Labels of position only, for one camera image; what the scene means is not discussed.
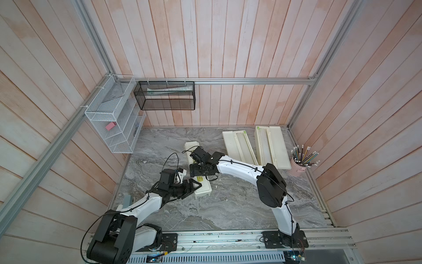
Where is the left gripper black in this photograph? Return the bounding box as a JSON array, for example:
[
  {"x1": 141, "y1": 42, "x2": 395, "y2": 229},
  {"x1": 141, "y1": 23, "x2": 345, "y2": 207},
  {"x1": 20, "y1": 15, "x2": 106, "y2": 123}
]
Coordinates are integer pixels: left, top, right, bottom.
[{"x1": 169, "y1": 178, "x2": 202, "y2": 200}]

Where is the cream dispenser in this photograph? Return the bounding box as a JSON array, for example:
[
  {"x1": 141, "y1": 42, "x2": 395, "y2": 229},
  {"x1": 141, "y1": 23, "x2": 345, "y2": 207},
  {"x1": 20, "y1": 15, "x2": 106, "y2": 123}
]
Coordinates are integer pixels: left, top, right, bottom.
[
  {"x1": 184, "y1": 141, "x2": 212, "y2": 200},
  {"x1": 222, "y1": 130, "x2": 258, "y2": 165},
  {"x1": 255, "y1": 126, "x2": 291, "y2": 170}
]

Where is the plastic wrap roll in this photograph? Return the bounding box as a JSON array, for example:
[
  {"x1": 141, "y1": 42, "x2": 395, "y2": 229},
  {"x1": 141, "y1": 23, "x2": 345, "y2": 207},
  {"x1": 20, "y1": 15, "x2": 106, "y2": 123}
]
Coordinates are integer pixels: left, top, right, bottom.
[
  {"x1": 236, "y1": 130, "x2": 257, "y2": 165},
  {"x1": 259, "y1": 128, "x2": 272, "y2": 166}
]

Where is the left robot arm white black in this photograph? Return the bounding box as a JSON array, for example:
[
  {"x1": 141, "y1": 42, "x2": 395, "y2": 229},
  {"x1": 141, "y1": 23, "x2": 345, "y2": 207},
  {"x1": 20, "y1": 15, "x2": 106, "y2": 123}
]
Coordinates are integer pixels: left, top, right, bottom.
[{"x1": 81, "y1": 168, "x2": 202, "y2": 264}]

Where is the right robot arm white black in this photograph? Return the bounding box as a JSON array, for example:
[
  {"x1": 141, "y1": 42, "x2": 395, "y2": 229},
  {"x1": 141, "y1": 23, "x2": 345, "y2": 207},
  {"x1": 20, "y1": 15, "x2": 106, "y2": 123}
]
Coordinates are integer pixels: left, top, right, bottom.
[{"x1": 188, "y1": 147, "x2": 298, "y2": 237}]

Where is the white and teal brush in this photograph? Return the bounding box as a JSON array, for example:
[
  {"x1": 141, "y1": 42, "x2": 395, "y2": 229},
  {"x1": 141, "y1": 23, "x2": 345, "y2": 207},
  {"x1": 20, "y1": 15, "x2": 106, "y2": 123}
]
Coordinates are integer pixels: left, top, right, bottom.
[{"x1": 116, "y1": 194, "x2": 133, "y2": 211}]

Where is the pink eraser block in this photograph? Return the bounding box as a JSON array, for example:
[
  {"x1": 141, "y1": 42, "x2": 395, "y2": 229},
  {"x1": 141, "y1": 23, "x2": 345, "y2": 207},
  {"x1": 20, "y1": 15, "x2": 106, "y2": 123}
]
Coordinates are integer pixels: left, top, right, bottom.
[{"x1": 105, "y1": 122, "x2": 116, "y2": 131}]

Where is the pencil holder with pencils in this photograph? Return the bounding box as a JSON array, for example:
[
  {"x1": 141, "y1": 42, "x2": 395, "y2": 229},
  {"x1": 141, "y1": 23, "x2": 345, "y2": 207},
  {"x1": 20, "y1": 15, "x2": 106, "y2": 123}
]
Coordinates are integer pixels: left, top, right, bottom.
[{"x1": 289, "y1": 145, "x2": 320, "y2": 177}]

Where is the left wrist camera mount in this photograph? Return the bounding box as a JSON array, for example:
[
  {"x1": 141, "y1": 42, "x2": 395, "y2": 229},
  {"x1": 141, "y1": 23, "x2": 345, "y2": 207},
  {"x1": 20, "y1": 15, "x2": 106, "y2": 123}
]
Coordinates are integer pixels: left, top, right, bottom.
[{"x1": 176, "y1": 168, "x2": 187, "y2": 184}]

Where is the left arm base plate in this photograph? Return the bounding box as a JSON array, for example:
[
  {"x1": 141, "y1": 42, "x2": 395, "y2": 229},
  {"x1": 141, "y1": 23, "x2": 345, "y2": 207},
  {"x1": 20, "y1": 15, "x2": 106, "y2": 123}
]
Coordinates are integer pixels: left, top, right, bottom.
[{"x1": 137, "y1": 233, "x2": 178, "y2": 253}]

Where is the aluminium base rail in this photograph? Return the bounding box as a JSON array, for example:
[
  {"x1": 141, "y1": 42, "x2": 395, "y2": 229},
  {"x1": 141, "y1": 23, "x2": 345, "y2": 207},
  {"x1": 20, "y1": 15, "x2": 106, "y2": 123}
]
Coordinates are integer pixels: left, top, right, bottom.
[{"x1": 84, "y1": 227, "x2": 358, "y2": 256}]

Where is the black wire mesh basket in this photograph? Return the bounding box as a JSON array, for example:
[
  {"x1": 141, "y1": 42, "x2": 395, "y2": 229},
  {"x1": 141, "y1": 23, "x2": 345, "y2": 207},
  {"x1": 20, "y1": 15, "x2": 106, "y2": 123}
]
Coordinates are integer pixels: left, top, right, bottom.
[{"x1": 134, "y1": 80, "x2": 196, "y2": 111}]

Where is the white wire mesh shelf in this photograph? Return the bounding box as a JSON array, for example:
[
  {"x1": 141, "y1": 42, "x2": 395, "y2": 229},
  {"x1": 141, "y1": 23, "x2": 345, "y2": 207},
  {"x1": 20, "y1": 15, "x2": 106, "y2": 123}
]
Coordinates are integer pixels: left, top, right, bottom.
[{"x1": 85, "y1": 74, "x2": 146, "y2": 154}]

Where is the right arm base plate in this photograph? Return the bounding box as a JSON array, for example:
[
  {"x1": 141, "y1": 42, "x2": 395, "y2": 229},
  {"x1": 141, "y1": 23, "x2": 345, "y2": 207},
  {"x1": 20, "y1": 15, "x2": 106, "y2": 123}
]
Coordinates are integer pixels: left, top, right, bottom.
[{"x1": 262, "y1": 229, "x2": 309, "y2": 249}]

